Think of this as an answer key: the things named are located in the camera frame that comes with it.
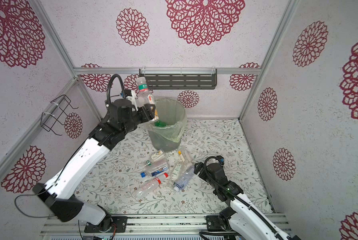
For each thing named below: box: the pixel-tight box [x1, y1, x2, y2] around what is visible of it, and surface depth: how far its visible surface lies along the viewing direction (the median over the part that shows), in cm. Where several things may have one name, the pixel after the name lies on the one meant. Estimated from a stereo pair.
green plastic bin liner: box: [144, 98, 188, 143], surface depth 89 cm
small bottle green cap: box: [145, 149, 167, 166], surface depth 95 cm
